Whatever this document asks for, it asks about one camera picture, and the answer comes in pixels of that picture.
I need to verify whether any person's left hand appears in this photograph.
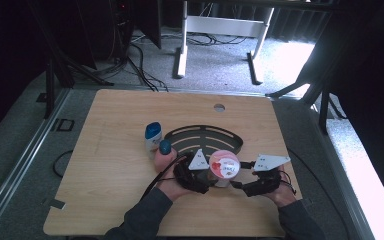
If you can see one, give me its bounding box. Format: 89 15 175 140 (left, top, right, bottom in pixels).
156 172 195 203

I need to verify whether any white bottle with blue cap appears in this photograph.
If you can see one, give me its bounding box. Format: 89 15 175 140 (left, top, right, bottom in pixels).
144 121 164 158

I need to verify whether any black slotted metal rack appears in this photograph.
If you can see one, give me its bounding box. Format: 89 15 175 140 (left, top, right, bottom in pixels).
164 124 244 158

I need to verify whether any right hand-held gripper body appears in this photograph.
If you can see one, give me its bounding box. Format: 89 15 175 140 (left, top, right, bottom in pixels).
242 153 292 198

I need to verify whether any peach bottle with blue cap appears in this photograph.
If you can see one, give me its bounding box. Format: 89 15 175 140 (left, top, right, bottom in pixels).
153 139 178 174

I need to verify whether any pink jar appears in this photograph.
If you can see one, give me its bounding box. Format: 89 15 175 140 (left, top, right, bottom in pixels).
208 149 242 189

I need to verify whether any grey tape patch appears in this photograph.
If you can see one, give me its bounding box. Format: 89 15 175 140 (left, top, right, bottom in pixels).
41 197 66 211

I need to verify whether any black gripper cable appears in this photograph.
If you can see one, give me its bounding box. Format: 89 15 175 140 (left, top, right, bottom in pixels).
139 154 190 205
278 169 298 196

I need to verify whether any black metal stand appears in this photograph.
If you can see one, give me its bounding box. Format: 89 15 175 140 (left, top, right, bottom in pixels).
265 66 348 135
29 0 115 120

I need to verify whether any white desk frame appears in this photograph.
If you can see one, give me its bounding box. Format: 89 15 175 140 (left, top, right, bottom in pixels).
172 0 276 86

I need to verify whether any black panel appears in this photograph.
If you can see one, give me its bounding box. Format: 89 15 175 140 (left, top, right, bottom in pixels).
134 0 163 50

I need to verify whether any person's right hand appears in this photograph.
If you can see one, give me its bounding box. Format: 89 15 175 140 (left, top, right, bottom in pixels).
262 171 298 209

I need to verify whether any black computer tower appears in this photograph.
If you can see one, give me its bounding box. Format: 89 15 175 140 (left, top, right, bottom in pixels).
110 0 136 62

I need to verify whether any black rectangular floor frame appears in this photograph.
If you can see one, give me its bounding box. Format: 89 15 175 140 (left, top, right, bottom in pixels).
50 117 76 132

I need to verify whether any black cable loop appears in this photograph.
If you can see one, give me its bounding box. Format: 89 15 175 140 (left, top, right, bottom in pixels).
52 149 74 179

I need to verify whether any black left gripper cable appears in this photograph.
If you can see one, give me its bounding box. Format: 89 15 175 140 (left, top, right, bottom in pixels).
139 154 190 205

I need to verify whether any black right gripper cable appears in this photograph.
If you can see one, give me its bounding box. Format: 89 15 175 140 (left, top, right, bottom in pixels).
278 169 298 196

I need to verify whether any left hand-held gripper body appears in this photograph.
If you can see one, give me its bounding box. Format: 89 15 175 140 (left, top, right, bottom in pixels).
172 148 212 195

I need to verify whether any black floor cable bundle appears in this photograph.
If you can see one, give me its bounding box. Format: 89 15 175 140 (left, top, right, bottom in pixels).
126 33 170 93

